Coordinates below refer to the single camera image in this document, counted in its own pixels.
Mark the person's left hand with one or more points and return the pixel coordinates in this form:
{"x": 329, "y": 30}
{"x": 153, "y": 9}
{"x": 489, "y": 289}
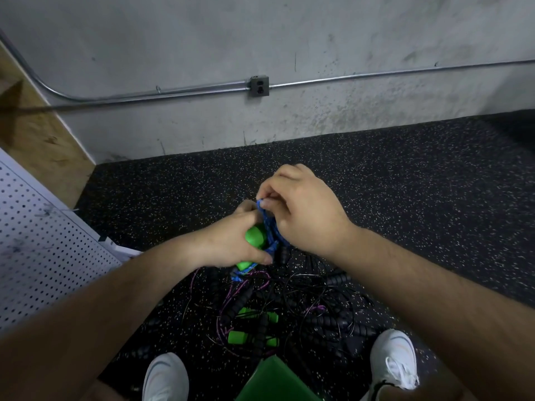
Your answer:
{"x": 221, "y": 242}

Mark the person's right hand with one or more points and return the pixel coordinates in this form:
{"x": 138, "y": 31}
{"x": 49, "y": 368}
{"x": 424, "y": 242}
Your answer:
{"x": 309, "y": 209}

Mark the white pegboard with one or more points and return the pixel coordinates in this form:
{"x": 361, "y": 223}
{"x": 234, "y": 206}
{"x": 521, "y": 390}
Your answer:
{"x": 38, "y": 246}

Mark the person's right forearm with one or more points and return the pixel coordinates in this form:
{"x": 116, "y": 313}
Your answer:
{"x": 443, "y": 305}

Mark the person's left forearm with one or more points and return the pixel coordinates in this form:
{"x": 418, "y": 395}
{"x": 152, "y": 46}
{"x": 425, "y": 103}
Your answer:
{"x": 83, "y": 321}

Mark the white pegboard stand foot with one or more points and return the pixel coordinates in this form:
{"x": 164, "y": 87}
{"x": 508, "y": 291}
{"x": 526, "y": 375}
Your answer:
{"x": 121, "y": 248}

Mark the grey electrical junction box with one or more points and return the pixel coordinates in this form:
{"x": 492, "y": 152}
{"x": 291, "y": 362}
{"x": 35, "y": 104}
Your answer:
{"x": 259, "y": 86}

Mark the white left shoe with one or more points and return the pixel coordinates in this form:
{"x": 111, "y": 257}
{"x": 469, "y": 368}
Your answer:
{"x": 165, "y": 378}

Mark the white shoe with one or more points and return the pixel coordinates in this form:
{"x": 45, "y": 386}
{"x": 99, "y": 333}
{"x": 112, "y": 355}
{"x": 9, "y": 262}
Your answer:
{"x": 393, "y": 359}
{"x": 165, "y": 378}

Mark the metal conduit pipe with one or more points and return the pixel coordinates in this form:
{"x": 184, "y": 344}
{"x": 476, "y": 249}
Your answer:
{"x": 167, "y": 92}

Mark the white right shoe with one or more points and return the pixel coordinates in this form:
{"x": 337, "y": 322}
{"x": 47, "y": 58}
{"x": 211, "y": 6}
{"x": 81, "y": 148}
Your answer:
{"x": 393, "y": 359}

